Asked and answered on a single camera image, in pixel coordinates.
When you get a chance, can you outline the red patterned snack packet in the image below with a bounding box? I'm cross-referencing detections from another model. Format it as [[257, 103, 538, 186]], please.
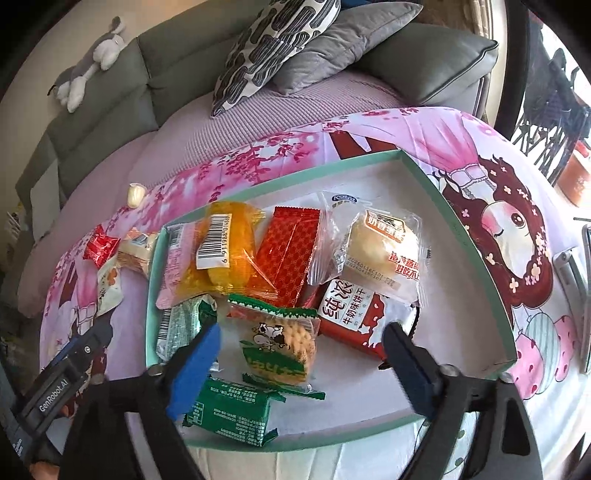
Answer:
[[256, 206, 321, 308]]

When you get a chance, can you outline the cracker sandwich packet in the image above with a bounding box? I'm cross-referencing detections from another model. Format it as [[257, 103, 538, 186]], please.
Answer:
[[116, 228, 159, 278]]

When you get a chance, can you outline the grey sofa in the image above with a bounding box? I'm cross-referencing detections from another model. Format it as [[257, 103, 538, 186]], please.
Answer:
[[13, 0, 501, 209]]

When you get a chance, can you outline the black white patterned pillow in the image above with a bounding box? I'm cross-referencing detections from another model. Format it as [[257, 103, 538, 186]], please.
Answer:
[[211, 0, 341, 117]]

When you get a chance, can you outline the red white milk biscuit packet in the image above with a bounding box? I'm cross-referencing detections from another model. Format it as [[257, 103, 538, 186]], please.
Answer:
[[317, 278, 417, 361]]

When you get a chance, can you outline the red shiny snack bag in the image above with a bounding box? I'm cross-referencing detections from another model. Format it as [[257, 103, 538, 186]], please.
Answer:
[[83, 225, 120, 269]]

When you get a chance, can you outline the clear bread bun packet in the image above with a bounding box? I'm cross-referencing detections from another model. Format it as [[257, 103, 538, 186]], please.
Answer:
[[308, 191, 426, 304]]

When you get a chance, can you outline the pink sofa seat cover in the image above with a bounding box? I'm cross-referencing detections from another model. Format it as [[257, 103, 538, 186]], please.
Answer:
[[15, 71, 408, 319]]

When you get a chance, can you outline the grey white plush toy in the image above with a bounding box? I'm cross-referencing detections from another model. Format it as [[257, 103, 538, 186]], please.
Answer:
[[47, 16, 125, 113]]

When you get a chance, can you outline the white orange small packet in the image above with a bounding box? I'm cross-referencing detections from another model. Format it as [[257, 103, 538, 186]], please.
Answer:
[[96, 254, 123, 317]]

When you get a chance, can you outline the pink snack packet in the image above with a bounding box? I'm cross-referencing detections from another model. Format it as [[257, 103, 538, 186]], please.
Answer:
[[155, 221, 201, 310]]

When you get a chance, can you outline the pink cartoon tablecloth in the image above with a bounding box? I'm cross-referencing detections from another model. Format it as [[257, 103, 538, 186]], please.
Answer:
[[40, 107, 590, 473]]

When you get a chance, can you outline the green white snack packet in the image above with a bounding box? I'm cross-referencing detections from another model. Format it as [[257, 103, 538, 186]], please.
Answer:
[[156, 295, 217, 362]]

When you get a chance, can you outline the teal shallow cardboard box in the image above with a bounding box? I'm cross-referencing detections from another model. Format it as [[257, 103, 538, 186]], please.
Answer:
[[143, 148, 518, 453]]

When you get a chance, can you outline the green biscuit packet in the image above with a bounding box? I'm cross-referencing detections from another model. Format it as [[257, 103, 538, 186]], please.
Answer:
[[182, 377, 287, 447]]

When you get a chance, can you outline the jelly cup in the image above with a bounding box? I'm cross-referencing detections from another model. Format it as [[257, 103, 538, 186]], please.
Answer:
[[126, 183, 147, 209]]

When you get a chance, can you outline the grey plain pillow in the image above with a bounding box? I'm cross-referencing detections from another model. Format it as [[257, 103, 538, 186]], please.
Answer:
[[273, 1, 423, 95]]

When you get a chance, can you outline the snoopy cracker packet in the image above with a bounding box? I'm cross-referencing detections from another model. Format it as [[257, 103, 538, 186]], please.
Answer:
[[228, 294, 325, 401]]

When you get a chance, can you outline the orange yellow snack packet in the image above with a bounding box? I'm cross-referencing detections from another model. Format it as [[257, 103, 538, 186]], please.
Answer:
[[178, 201, 277, 300]]

